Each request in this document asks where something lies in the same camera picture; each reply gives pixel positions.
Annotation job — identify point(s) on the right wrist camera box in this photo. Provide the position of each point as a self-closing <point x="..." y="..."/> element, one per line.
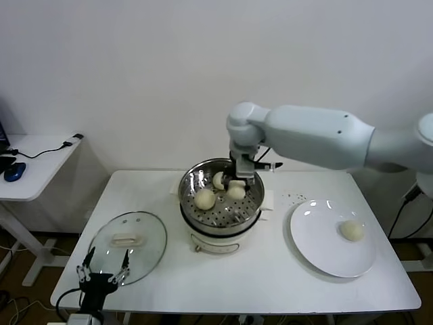
<point x="244" y="167"/>

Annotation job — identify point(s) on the stainless steel steamer basket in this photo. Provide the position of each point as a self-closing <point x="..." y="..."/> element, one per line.
<point x="220" y="216"/>

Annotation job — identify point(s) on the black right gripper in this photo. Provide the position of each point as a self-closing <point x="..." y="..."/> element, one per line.
<point x="232" y="162"/>

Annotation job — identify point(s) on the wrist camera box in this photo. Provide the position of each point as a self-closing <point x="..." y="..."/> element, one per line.
<point x="244" y="167"/>
<point x="79" y="319"/>

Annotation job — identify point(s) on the glass pot lid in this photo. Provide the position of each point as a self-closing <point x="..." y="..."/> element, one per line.
<point x="149" y="243"/>

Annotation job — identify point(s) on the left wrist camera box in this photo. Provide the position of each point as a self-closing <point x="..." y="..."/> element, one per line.
<point x="79" y="319"/>

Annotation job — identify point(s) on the white round plate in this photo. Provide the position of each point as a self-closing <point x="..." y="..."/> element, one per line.
<point x="321" y="243"/>

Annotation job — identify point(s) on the black laptop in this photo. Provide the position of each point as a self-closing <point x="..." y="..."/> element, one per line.
<point x="3" y="162"/>

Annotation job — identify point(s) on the white electric cooker pot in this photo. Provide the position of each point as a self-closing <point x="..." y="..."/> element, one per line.
<point x="216" y="242"/>

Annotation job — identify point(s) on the white side desk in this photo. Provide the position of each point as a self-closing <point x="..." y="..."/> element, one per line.
<point x="40" y="169"/>

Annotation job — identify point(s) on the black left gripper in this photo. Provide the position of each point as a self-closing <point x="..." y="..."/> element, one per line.
<point x="96" y="286"/>

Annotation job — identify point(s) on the white steamed baozi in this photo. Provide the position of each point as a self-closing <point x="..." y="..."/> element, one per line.
<point x="218" y="181"/>
<point x="235" y="192"/>
<point x="352" y="231"/>
<point x="204" y="199"/>

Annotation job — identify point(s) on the blue computer mouse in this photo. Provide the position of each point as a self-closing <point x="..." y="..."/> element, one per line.
<point x="15" y="172"/>

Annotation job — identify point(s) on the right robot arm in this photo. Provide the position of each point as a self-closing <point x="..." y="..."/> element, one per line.
<point x="304" y="135"/>

